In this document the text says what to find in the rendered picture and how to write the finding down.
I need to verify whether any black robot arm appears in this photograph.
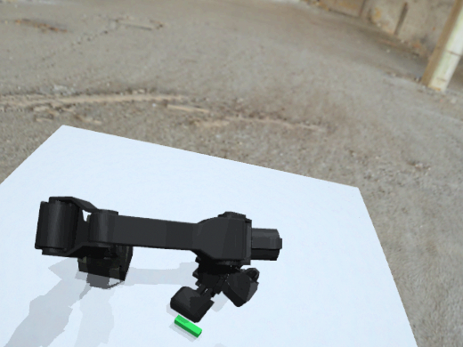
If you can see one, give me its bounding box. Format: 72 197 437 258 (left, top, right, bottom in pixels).
34 196 282 307

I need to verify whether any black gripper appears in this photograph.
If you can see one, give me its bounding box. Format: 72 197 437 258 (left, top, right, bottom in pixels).
170 256 231 323

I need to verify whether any green rectangular post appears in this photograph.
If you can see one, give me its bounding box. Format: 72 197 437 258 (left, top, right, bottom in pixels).
175 315 202 338

